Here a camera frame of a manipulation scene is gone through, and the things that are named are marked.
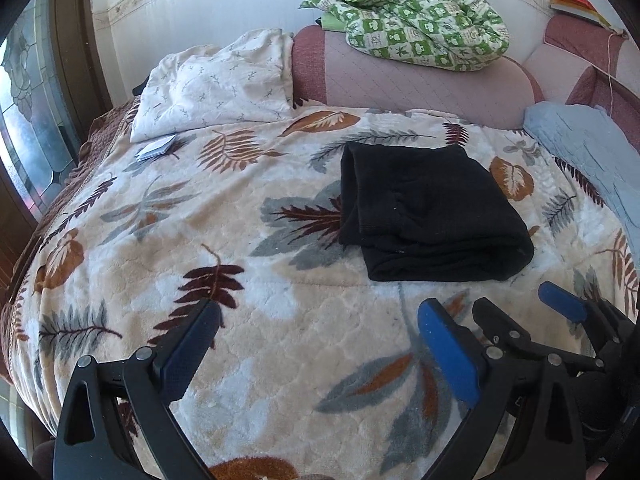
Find black pants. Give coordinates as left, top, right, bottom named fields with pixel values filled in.
left=339, top=141, right=535, bottom=282

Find small blue white packet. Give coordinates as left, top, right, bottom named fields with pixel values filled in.
left=136, top=134, right=177, bottom=162

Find white leaf print pillow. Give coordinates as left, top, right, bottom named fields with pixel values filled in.
left=130, top=29, right=296, bottom=143

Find pink padded headboard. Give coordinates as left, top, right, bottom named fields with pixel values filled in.
left=290, top=12, right=640, bottom=133

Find green white patterned quilt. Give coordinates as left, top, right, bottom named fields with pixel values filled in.
left=299, top=0, right=511, bottom=72

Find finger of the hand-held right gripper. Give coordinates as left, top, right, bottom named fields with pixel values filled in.
left=538, top=282, right=639, bottom=360
left=471, top=297, right=607, bottom=375

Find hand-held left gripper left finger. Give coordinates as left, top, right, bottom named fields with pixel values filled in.
left=52, top=298, right=222, bottom=480

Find thin beige cord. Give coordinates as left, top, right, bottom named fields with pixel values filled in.
left=604, top=29, right=629, bottom=111

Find light blue cloth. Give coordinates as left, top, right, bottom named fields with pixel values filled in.
left=522, top=101, right=640, bottom=223

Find leaf print fleece blanket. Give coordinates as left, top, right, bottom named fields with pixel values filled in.
left=10, top=105, right=640, bottom=480

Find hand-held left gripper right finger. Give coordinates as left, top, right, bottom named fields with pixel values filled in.
left=417, top=298, right=587, bottom=480

